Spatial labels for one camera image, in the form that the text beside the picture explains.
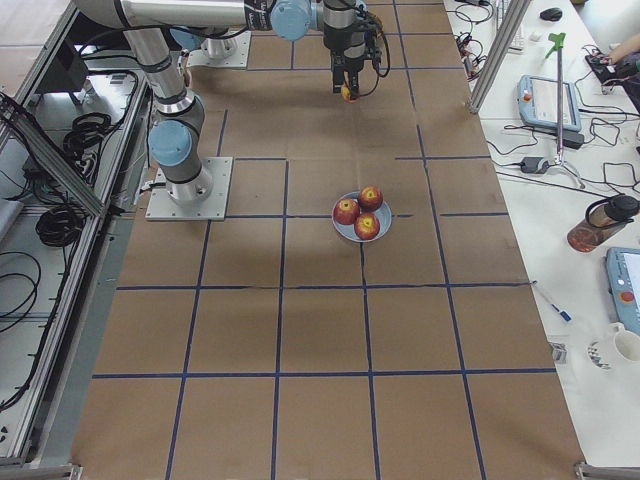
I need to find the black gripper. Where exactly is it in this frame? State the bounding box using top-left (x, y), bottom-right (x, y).
top-left (330, 50), bottom-right (364, 99)

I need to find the red yellow cut apple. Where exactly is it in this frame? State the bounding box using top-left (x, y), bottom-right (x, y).
top-left (340, 84), bottom-right (358, 103)

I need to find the red apple on plate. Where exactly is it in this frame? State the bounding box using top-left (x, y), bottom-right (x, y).
top-left (354, 212), bottom-right (380, 241)
top-left (357, 185), bottom-right (384, 212)
top-left (332, 198), bottom-right (360, 225)

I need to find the light blue plate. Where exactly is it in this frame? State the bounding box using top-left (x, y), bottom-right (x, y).
top-left (331, 189), bottom-right (393, 243)

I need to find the black power adapter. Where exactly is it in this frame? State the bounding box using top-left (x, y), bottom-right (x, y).
top-left (519, 156), bottom-right (551, 175)

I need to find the green grabber stick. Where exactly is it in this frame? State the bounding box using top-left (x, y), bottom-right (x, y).
top-left (545, 33), bottom-right (586, 190)

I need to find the black computer mouse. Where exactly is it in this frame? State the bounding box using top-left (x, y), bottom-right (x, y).
top-left (539, 7), bottom-right (563, 22)

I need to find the brown water bottle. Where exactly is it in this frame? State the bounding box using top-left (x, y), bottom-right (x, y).
top-left (566, 194), bottom-right (639, 253)

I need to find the white blue pen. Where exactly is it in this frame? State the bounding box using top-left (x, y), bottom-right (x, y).
top-left (531, 280), bottom-right (572, 323)

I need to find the blue teach pendant tablet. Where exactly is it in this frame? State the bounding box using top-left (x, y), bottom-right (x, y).
top-left (606, 247), bottom-right (640, 334)

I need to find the white mug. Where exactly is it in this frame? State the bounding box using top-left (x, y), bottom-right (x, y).
top-left (587, 322), bottom-right (639, 370)

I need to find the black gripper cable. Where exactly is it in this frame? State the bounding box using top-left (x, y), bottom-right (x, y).
top-left (357, 9), bottom-right (392, 98)

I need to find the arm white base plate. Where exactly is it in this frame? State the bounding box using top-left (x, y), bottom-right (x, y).
top-left (145, 157), bottom-right (233, 221)
top-left (186, 31), bottom-right (251, 69)

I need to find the aluminium frame post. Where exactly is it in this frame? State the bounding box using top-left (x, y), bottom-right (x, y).
top-left (467, 0), bottom-right (530, 114)

